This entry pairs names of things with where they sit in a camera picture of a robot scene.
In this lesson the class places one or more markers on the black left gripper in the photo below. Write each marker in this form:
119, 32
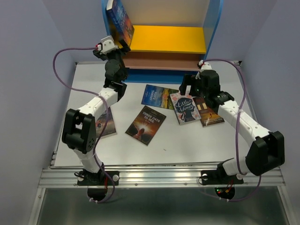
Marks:
122, 51

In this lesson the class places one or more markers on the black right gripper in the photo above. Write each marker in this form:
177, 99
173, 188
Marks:
189, 80

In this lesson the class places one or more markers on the Jane Eyre blue book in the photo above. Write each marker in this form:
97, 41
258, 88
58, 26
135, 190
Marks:
121, 21

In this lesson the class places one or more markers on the Little Women book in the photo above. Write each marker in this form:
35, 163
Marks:
184, 107

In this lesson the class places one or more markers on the Three Days to See book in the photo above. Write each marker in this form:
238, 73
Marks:
145, 125

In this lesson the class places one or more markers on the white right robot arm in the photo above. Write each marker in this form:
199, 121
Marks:
266, 148

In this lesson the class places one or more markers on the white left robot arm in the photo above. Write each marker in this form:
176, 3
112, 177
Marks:
79, 130

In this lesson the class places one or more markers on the Animal Farm book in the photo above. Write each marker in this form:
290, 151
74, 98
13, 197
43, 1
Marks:
158, 96

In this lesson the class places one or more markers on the Kate DiCamillo dark book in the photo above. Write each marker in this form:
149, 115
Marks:
208, 116

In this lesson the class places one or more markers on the blue bookshelf with coloured shelves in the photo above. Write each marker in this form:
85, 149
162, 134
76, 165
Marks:
163, 54

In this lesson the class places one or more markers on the dark purple cover book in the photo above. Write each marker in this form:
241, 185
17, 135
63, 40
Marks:
106, 124

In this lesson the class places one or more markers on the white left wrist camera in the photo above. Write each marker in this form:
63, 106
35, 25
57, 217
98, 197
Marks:
106, 45

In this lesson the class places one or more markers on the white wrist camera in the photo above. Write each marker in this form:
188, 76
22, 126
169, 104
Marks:
202, 66
106, 45

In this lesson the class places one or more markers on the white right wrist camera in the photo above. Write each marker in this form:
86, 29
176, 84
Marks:
202, 66

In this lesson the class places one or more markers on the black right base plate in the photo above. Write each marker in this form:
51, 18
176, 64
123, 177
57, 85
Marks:
213, 177

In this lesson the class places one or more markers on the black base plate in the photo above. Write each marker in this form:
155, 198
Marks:
213, 177
85, 178

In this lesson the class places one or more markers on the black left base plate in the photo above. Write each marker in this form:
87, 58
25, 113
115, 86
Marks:
85, 178

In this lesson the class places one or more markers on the aluminium rail frame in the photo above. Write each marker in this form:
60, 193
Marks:
159, 183

